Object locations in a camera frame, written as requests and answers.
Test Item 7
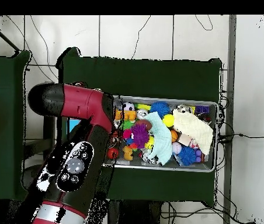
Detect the brown toy football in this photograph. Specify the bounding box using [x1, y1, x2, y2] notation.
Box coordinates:
[135, 119, 152, 131]

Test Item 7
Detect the light teal waffle cloth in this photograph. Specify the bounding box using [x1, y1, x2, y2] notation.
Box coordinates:
[143, 111, 173, 165]

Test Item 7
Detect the black power cable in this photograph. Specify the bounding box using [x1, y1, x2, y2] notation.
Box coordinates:
[218, 132, 264, 144]

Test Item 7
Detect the yellow smooth ball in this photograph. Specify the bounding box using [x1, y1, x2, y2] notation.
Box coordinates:
[162, 114, 175, 128]

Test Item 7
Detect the grey stand base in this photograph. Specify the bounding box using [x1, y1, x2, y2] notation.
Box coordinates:
[21, 164, 44, 190]

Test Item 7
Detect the orange toy building block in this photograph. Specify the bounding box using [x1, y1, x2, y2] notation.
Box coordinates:
[114, 110, 137, 121]

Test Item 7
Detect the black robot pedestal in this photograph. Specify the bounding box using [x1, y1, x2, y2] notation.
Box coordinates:
[108, 199, 164, 224]

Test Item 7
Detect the shallow wire mesh bin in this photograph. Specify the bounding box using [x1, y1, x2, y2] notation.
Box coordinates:
[102, 94, 218, 173]

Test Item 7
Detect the wooden box with three holes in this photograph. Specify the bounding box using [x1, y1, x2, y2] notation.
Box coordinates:
[65, 117, 82, 136]

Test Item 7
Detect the purple spiky rubber ball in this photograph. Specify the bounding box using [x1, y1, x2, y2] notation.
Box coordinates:
[130, 123, 150, 149]

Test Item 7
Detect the red smooth ball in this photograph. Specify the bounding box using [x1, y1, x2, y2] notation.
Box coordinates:
[107, 148, 120, 160]

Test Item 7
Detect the blue spiky rubber ball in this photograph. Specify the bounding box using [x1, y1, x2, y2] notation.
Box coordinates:
[177, 146, 197, 167]
[150, 101, 171, 118]

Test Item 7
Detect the cream waffle cloth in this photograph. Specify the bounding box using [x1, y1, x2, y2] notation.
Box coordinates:
[172, 108, 214, 156]

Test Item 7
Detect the black and white soccer ball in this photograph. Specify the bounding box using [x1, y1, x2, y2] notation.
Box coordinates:
[122, 101, 136, 112]

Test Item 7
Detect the dark green side table cloth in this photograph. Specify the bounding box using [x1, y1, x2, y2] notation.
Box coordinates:
[0, 51, 36, 201]

